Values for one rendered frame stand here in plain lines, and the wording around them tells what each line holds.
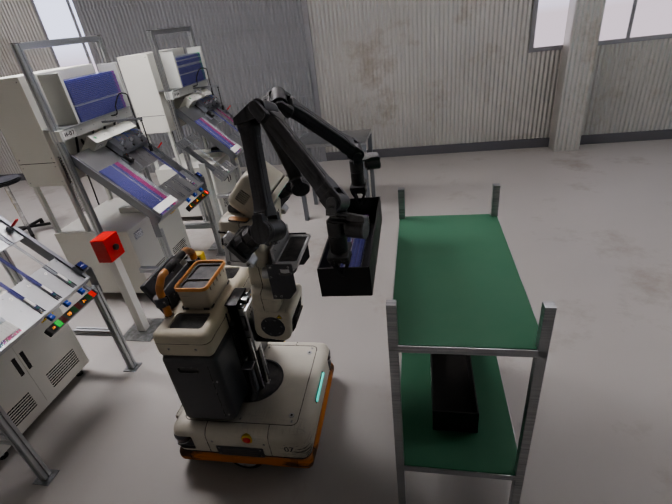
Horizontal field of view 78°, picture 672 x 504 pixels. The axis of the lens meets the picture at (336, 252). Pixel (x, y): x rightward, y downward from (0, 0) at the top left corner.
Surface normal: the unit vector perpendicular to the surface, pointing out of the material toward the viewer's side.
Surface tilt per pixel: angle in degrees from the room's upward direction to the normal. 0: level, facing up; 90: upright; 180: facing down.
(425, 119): 90
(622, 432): 0
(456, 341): 0
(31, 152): 90
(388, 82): 90
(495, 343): 0
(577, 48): 90
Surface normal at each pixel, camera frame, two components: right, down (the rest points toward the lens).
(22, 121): -0.17, 0.51
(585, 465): -0.11, -0.86
